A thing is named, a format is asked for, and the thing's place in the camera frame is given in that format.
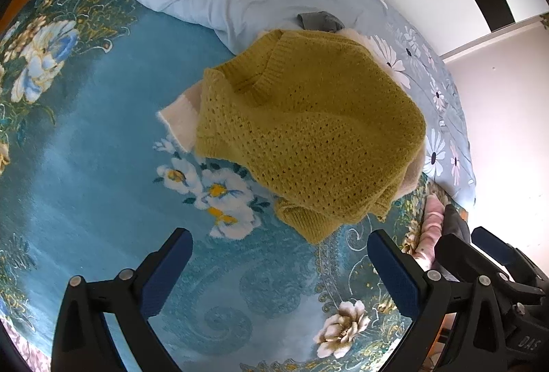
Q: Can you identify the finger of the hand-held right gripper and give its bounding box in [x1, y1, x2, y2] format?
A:
[435, 232, 511, 286]
[471, 226, 549, 301]

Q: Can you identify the dark grey cloth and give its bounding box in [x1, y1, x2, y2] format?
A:
[442, 204, 471, 244]

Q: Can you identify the person's pink clothing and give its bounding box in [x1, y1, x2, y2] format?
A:
[412, 192, 447, 272]

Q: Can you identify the cream fluffy garment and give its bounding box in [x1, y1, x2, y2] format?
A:
[156, 27, 427, 201]

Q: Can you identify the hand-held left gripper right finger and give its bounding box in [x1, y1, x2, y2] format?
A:
[368, 229, 522, 372]

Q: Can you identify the blue daisy print bedsheet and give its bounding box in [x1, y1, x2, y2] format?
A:
[343, 0, 477, 205]

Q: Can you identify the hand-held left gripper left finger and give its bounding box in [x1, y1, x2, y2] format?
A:
[50, 227, 194, 372]

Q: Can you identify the yellow knit sweater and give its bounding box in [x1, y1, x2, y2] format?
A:
[195, 28, 427, 245]

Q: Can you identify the teal floral blanket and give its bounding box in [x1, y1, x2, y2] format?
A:
[0, 0, 468, 372]

